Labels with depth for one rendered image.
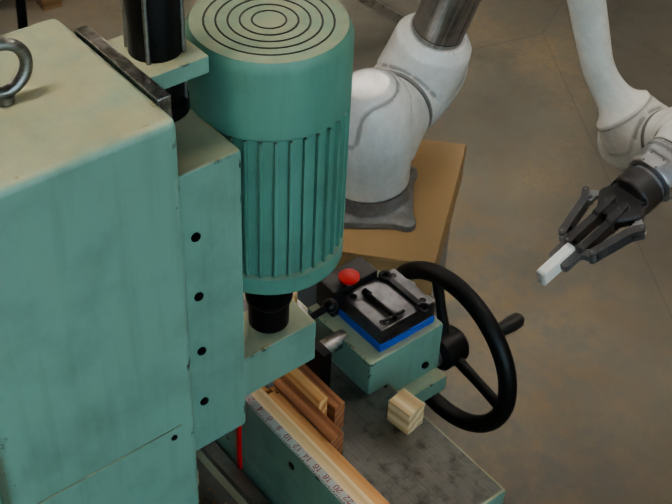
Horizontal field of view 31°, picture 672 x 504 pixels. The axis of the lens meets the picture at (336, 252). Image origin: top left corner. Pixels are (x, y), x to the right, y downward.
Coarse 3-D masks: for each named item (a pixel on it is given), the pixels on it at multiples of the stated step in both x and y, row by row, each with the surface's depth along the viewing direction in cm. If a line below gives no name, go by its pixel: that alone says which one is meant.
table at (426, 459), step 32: (352, 384) 166; (416, 384) 171; (352, 416) 162; (384, 416) 162; (256, 448) 159; (352, 448) 158; (384, 448) 158; (416, 448) 158; (448, 448) 158; (288, 480) 155; (384, 480) 154; (416, 480) 154; (448, 480) 154; (480, 480) 155
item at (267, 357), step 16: (304, 320) 151; (256, 336) 149; (272, 336) 149; (288, 336) 149; (304, 336) 151; (256, 352) 147; (272, 352) 149; (288, 352) 151; (304, 352) 153; (256, 368) 148; (272, 368) 151; (288, 368) 153; (256, 384) 150
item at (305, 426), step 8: (288, 408) 157; (296, 416) 156; (304, 424) 155; (304, 432) 154; (312, 432) 154; (312, 440) 153; (320, 440) 153; (320, 448) 152; (328, 448) 152; (328, 456) 152; (336, 456) 152; (336, 464) 151; (344, 464) 151; (344, 472) 150; (352, 472) 150; (352, 480) 149; (360, 480) 149; (360, 488) 148; (368, 488) 148; (368, 496) 147; (376, 496) 147
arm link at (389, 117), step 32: (352, 96) 212; (384, 96) 211; (416, 96) 220; (352, 128) 213; (384, 128) 212; (416, 128) 220; (352, 160) 216; (384, 160) 216; (352, 192) 222; (384, 192) 221
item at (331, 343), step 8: (328, 336) 164; (336, 336) 164; (344, 336) 165; (320, 344) 158; (328, 344) 163; (336, 344) 164; (320, 352) 157; (328, 352) 157; (312, 360) 160; (320, 360) 158; (328, 360) 158; (312, 368) 161; (320, 368) 159; (328, 368) 159; (320, 376) 160; (328, 376) 160; (328, 384) 161
